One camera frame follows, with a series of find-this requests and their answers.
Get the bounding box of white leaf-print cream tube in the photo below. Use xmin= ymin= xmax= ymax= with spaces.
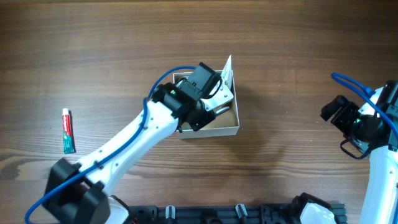
xmin=221 ymin=55 xmax=233 ymax=89

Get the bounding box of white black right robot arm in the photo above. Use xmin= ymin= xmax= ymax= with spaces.
xmin=320 ymin=80 xmax=397 ymax=223

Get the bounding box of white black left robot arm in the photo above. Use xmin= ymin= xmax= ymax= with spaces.
xmin=25 ymin=63 xmax=231 ymax=223

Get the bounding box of red green toothpaste tube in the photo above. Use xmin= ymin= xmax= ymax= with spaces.
xmin=62 ymin=108 xmax=75 ymax=154

